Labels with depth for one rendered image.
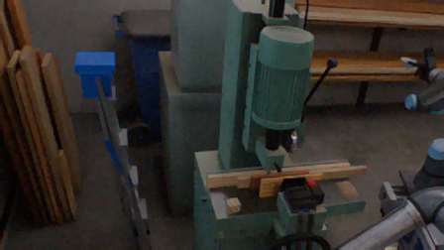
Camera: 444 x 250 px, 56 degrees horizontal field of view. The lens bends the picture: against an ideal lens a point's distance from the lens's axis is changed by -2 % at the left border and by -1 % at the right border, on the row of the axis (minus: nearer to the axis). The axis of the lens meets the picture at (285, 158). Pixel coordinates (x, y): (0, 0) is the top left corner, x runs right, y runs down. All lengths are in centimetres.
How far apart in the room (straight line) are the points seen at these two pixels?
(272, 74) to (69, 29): 259
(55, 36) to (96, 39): 29
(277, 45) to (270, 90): 16
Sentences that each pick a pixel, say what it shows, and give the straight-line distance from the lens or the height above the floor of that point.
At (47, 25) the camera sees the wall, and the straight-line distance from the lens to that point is 375.
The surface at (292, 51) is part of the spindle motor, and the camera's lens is 131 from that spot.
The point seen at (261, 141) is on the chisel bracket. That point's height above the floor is 107.
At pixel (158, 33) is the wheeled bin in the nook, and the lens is 307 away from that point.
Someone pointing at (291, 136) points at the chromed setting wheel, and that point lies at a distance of 168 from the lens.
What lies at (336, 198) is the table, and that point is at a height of 90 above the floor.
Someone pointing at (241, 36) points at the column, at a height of 143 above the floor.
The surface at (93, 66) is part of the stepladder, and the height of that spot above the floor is 115.
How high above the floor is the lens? 190
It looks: 33 degrees down
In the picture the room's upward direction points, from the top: 9 degrees clockwise
